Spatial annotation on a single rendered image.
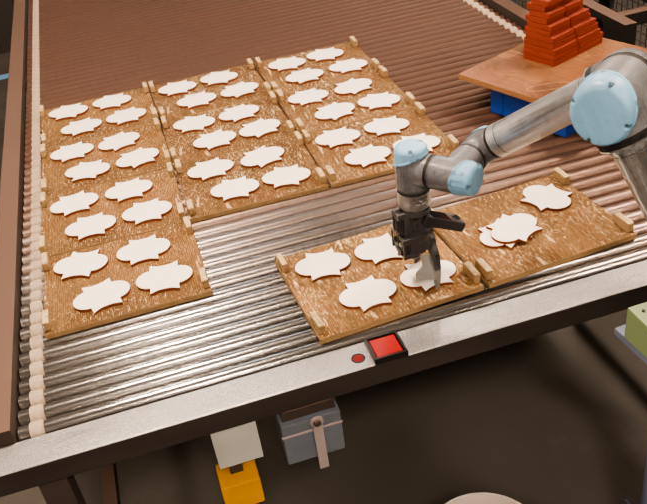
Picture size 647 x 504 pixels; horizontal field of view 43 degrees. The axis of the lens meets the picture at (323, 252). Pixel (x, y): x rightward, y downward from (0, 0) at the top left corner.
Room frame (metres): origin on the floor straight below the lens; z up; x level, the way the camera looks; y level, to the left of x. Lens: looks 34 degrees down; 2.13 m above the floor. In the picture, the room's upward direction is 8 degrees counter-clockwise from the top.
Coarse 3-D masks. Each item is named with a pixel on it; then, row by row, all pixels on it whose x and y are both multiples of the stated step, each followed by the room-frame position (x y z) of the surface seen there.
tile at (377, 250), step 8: (368, 240) 1.76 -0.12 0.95; (376, 240) 1.76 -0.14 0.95; (384, 240) 1.75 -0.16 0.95; (360, 248) 1.73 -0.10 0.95; (368, 248) 1.73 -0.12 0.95; (376, 248) 1.72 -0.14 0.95; (384, 248) 1.72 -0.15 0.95; (392, 248) 1.71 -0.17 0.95; (360, 256) 1.70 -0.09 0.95; (368, 256) 1.69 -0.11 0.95; (376, 256) 1.69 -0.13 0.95; (384, 256) 1.68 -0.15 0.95; (392, 256) 1.68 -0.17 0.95; (400, 256) 1.67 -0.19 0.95; (376, 264) 1.66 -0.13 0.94
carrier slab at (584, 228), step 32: (512, 192) 1.91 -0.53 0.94; (576, 192) 1.86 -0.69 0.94; (480, 224) 1.77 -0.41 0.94; (544, 224) 1.73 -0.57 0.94; (576, 224) 1.71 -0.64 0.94; (608, 224) 1.69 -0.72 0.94; (480, 256) 1.64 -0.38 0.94; (512, 256) 1.62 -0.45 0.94; (544, 256) 1.60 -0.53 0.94; (576, 256) 1.59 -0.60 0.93
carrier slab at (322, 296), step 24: (360, 240) 1.78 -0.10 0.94; (288, 264) 1.72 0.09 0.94; (360, 264) 1.68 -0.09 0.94; (384, 264) 1.66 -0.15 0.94; (456, 264) 1.62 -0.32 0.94; (312, 288) 1.61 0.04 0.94; (336, 288) 1.59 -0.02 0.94; (456, 288) 1.52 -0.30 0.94; (480, 288) 1.52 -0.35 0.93; (336, 312) 1.50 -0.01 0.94; (360, 312) 1.49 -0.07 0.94; (384, 312) 1.47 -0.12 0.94; (408, 312) 1.47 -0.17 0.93; (336, 336) 1.42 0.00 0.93
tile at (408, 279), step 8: (408, 264) 1.63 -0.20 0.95; (416, 264) 1.63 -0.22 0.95; (448, 264) 1.61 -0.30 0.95; (408, 272) 1.60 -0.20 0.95; (448, 272) 1.58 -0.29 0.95; (400, 280) 1.58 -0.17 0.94; (408, 280) 1.57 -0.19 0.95; (416, 280) 1.56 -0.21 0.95; (424, 280) 1.56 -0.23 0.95; (432, 280) 1.56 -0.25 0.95; (448, 280) 1.55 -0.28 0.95; (408, 288) 1.55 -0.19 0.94; (416, 288) 1.54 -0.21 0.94; (424, 288) 1.53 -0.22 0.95; (432, 288) 1.53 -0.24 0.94
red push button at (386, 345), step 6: (390, 336) 1.40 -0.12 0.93; (372, 342) 1.39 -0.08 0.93; (378, 342) 1.38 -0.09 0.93; (384, 342) 1.38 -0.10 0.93; (390, 342) 1.38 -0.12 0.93; (396, 342) 1.37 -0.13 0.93; (372, 348) 1.37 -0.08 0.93; (378, 348) 1.36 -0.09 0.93; (384, 348) 1.36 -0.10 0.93; (390, 348) 1.36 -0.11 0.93; (396, 348) 1.36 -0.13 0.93; (378, 354) 1.34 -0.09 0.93; (384, 354) 1.34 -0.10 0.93
